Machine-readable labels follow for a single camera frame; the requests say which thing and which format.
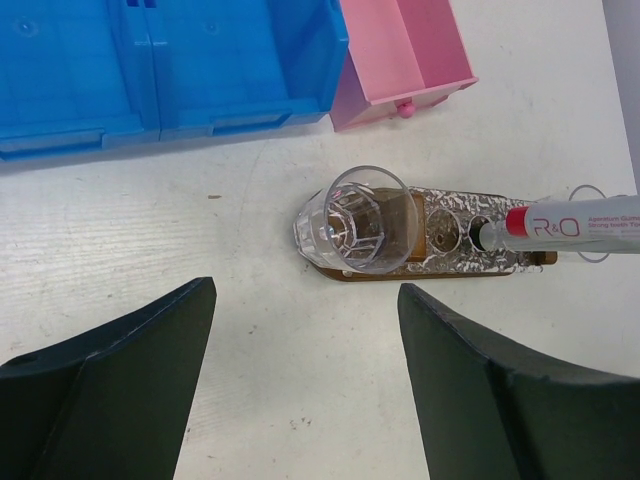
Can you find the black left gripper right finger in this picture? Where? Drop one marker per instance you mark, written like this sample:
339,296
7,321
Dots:
491,408

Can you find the blue plastic bin right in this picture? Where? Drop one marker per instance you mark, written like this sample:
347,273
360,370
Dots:
235,67

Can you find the blue plastic bin middle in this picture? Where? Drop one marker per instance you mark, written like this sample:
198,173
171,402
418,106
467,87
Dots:
76,76

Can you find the pink wooden drawer box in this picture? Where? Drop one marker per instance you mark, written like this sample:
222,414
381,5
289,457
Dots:
403,56

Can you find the blue plastic bin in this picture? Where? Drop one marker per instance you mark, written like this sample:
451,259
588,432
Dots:
235,67
76,76

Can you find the brown wooden tray holder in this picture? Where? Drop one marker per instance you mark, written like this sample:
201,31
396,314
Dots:
449,246

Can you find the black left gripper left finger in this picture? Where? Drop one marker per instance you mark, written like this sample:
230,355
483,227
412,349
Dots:
112,402

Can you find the white toothpaste red cap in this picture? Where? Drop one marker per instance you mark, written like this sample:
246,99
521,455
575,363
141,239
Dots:
534,227

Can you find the clear plastic cup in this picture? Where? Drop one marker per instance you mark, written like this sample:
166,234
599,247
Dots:
365,222
608,224

